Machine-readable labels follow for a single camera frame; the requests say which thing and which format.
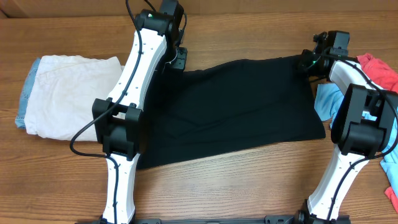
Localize black t-shirt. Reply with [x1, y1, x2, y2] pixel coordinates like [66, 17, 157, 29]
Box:
[137, 55, 325, 169]

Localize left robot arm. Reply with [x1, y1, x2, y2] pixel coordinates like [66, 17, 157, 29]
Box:
[92, 0, 187, 223]

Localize red garment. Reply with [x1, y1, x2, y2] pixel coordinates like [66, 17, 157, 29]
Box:
[356, 53, 397, 92]

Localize left black cable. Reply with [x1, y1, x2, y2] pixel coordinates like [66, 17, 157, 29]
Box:
[69, 0, 158, 224]

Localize folded blue jeans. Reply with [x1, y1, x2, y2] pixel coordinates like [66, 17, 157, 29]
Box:
[15, 58, 41, 129]

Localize black cable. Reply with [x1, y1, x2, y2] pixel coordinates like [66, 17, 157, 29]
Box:
[313, 52, 398, 224]
[69, 0, 158, 224]

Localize right black cable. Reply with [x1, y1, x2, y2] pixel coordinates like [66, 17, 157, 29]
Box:
[313, 52, 398, 224]

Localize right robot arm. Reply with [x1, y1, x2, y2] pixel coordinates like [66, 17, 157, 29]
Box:
[289, 30, 397, 224]

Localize light blue garment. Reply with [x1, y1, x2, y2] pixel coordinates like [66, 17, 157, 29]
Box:
[314, 83, 397, 195]

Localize folded beige garment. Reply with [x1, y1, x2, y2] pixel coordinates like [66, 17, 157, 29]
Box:
[24, 55, 123, 141]

